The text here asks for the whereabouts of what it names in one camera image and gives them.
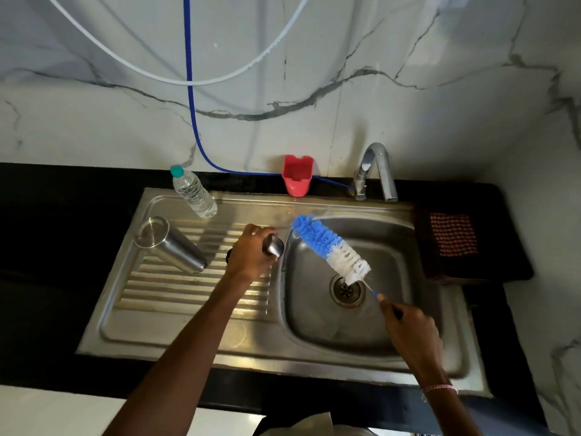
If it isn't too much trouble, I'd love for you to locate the person's left hand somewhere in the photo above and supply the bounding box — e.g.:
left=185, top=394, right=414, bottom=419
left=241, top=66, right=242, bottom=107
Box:
left=223, top=223, right=278, bottom=289

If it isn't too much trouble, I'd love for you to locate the white hose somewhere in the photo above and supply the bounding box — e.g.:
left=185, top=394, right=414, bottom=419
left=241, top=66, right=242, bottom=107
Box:
left=43, top=0, right=312, bottom=87

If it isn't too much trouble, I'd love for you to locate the dark woven tray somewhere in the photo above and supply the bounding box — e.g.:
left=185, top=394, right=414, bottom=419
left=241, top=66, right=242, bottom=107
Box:
left=412, top=183, right=534, bottom=285

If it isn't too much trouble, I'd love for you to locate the blue white bottle brush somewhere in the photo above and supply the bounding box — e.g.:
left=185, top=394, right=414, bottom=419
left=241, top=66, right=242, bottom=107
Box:
left=290, top=214, right=405, bottom=321

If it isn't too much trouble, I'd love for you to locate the clear plastic water bottle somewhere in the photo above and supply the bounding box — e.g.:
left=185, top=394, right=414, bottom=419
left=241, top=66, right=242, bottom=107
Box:
left=170, top=164, right=218, bottom=219

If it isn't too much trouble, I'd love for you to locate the steel flask bottle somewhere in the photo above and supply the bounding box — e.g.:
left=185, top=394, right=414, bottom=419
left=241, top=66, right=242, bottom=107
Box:
left=134, top=216, right=209, bottom=275

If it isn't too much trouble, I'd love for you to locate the metal sink drain strainer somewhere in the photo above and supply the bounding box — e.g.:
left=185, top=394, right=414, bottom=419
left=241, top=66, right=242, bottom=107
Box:
left=329, top=274, right=367, bottom=309

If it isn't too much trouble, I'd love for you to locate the steel flask cup lid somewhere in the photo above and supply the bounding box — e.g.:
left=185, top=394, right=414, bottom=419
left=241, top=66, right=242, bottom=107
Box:
left=262, top=233, right=286, bottom=259

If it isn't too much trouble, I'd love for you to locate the red white thread bracelet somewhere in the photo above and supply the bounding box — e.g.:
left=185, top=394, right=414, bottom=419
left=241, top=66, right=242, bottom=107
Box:
left=419, top=383, right=459, bottom=403

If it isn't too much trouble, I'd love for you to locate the red checkered cloth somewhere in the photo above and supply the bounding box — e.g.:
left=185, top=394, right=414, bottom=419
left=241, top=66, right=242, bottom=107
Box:
left=429, top=213, right=479, bottom=258

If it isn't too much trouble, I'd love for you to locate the chrome sink faucet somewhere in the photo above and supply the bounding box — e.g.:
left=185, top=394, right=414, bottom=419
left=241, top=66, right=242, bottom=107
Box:
left=352, top=142, right=399, bottom=203

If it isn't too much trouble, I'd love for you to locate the stainless steel sink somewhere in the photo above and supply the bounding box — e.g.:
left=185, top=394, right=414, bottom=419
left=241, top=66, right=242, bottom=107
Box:
left=76, top=187, right=493, bottom=399

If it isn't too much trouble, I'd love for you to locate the person's left forearm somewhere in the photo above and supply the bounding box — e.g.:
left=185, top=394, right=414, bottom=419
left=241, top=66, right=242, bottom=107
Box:
left=102, top=272, right=251, bottom=436

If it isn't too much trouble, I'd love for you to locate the person's right hand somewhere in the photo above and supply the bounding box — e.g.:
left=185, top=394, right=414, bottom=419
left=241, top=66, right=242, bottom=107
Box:
left=375, top=293, right=450, bottom=389

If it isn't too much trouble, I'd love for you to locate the blue hose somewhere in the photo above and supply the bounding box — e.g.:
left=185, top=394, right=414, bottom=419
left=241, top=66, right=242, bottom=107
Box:
left=183, top=0, right=357, bottom=190

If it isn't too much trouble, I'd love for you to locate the red plastic brush holder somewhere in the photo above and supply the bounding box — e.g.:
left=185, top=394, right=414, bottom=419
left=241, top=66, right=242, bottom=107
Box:
left=281, top=154, right=315, bottom=198

